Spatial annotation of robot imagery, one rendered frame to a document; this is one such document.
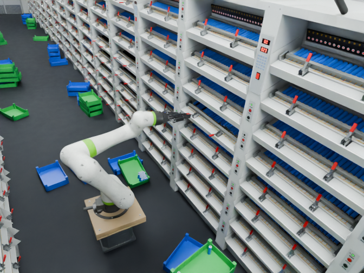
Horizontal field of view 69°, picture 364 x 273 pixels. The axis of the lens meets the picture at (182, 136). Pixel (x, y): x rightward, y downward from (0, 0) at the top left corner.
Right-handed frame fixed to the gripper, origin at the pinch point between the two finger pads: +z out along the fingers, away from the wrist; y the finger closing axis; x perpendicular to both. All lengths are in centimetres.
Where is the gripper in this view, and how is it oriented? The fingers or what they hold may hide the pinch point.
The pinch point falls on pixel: (185, 115)
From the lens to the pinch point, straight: 186.0
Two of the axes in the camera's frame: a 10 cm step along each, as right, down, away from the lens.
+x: 2.1, -8.6, -4.6
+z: 8.2, -1.1, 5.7
